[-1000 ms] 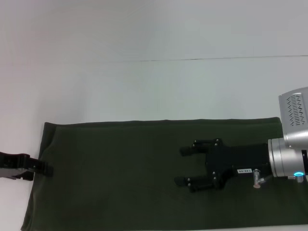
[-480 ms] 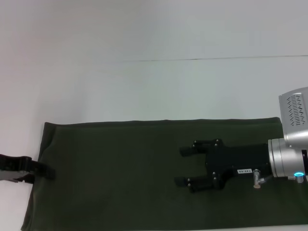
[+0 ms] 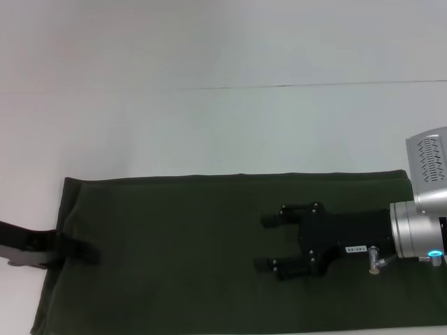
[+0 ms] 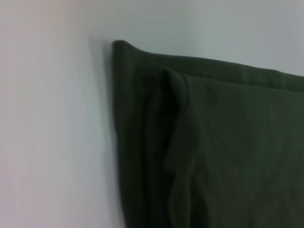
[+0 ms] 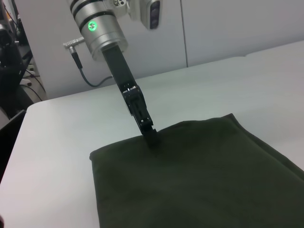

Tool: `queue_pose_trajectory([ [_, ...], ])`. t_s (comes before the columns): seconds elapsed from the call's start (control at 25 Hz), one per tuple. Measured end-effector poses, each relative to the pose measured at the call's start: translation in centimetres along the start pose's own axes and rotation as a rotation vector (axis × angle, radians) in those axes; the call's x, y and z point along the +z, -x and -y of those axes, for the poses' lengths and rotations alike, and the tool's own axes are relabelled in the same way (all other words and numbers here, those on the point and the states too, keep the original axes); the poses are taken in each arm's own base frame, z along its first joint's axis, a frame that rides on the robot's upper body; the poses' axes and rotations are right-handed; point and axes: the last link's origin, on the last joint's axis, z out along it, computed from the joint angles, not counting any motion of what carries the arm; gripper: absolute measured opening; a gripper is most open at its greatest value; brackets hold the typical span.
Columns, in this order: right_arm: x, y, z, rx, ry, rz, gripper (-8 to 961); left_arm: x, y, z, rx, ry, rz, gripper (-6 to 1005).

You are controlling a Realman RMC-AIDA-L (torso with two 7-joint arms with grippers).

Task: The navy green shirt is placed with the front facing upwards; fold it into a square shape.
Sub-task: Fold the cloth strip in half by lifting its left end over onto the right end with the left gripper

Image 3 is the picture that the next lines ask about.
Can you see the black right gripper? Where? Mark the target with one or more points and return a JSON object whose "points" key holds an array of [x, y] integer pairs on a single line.
{"points": [[335, 234]]}

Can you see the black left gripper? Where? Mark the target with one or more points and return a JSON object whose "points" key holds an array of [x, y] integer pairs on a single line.
{"points": [[21, 235]]}

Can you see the dark green FREE t-shirt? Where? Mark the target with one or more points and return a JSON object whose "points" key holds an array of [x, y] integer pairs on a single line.
{"points": [[174, 265]]}

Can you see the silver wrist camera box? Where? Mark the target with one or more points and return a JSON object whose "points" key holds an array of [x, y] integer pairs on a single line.
{"points": [[431, 164]]}

